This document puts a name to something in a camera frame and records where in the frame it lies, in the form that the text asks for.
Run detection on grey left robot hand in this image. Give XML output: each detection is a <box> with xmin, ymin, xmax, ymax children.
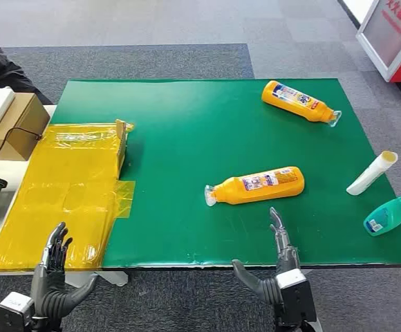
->
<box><xmin>30</xmin><ymin>222</ymin><xmax>98</xmax><ymax>322</ymax></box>

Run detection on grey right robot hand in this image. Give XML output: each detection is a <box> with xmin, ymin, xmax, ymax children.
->
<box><xmin>231</xmin><ymin>207</ymin><xmax>302</xmax><ymax>306</ymax></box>

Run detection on orange bottle with white label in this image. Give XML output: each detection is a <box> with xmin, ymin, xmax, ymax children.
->
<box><xmin>204</xmin><ymin>166</ymin><xmax>305</xmax><ymax>208</ymax></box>

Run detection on white tube bottle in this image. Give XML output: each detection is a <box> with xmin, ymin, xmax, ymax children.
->
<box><xmin>346</xmin><ymin>150</ymin><xmax>399</xmax><ymax>196</ymax></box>

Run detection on teal plastic bottle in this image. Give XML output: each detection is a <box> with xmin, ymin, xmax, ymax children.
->
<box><xmin>363</xmin><ymin>196</ymin><xmax>401</xmax><ymax>237</ymax></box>

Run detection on orange bottle with blue label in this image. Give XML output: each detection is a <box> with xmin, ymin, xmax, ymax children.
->
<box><xmin>261</xmin><ymin>80</ymin><xmax>343</xmax><ymax>128</ymax></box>

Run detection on yellow taped cardboard box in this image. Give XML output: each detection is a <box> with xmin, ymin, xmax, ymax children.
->
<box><xmin>0</xmin><ymin>119</ymin><xmax>136</xmax><ymax>273</ymax></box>

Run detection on brown cardboard box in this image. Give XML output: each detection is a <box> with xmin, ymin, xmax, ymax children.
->
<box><xmin>0</xmin><ymin>92</ymin><xmax>51</xmax><ymax>162</ymax></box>

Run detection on green table mat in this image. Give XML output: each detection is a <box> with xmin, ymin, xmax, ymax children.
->
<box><xmin>50</xmin><ymin>78</ymin><xmax>401</xmax><ymax>270</ymax></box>

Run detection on red and white sign cabinet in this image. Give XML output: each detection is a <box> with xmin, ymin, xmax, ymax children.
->
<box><xmin>356</xmin><ymin>0</ymin><xmax>401</xmax><ymax>84</ymax></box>

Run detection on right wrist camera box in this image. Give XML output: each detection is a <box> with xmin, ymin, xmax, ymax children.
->
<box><xmin>276</xmin><ymin>268</ymin><xmax>318</xmax><ymax>327</ymax></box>

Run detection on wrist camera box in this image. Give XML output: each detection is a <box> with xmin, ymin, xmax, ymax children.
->
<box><xmin>276</xmin><ymin>268</ymin><xmax>318</xmax><ymax>327</ymax></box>
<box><xmin>0</xmin><ymin>291</ymin><xmax>36</xmax><ymax>332</ymax></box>

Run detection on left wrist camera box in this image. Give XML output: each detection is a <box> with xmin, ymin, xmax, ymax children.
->
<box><xmin>0</xmin><ymin>291</ymin><xmax>36</xmax><ymax>332</ymax></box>

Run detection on thin black device cable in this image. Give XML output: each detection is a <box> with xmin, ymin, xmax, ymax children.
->
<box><xmin>0</xmin><ymin>127</ymin><xmax>43</xmax><ymax>176</ymax></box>

